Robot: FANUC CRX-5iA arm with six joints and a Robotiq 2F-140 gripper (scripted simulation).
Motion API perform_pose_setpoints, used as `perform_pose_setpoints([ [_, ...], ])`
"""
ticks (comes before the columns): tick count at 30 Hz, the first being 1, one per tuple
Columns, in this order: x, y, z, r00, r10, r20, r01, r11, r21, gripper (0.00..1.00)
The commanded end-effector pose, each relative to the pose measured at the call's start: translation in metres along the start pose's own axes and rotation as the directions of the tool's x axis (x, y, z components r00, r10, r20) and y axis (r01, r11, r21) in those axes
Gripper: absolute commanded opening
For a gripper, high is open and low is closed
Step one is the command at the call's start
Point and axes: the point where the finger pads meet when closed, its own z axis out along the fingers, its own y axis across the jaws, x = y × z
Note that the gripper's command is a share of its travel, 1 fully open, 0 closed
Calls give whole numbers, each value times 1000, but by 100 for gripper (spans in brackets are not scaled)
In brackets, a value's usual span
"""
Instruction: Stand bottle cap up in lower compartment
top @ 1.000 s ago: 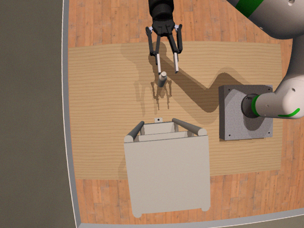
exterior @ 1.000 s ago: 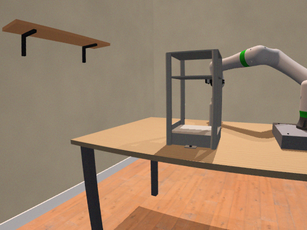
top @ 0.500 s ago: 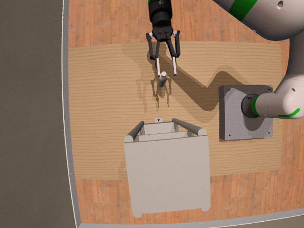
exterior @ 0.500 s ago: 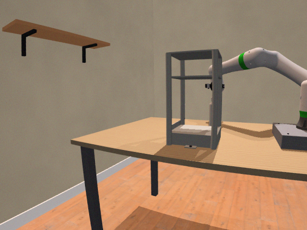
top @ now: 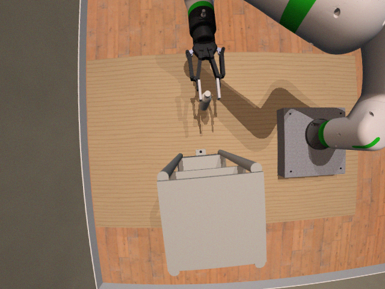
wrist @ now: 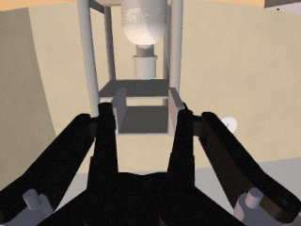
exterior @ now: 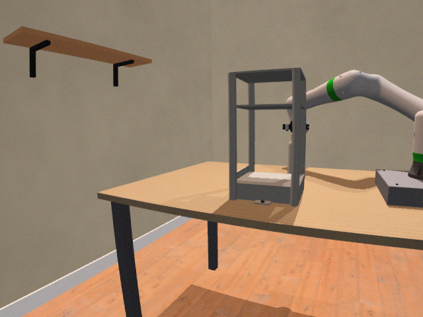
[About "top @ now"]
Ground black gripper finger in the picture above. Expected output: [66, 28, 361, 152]
[185, 46, 203, 102]
[208, 45, 226, 100]

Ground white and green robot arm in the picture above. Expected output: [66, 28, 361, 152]
[184, 0, 385, 151]

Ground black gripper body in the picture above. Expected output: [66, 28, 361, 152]
[192, 26, 217, 61]

